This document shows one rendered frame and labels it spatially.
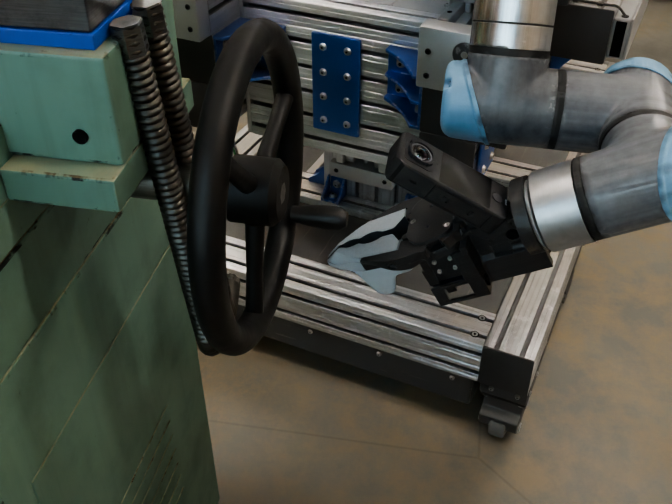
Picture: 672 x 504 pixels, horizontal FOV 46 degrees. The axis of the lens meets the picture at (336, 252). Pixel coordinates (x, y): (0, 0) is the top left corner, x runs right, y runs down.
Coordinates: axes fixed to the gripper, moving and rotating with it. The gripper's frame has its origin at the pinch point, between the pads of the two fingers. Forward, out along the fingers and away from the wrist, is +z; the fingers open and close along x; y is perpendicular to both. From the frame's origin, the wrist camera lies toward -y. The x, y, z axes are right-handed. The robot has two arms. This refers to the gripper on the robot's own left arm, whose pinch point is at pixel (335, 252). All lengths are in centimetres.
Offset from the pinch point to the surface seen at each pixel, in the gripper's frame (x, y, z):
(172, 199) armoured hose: -8.6, -16.1, 5.1
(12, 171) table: -14.3, -25.8, 11.0
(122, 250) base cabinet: 0.1, -8.1, 22.6
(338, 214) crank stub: 2.1, -2.8, -1.4
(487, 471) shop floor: 26, 74, 16
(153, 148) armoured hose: -8.7, -21.0, 3.2
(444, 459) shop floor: 27, 70, 23
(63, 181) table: -14.3, -23.5, 7.6
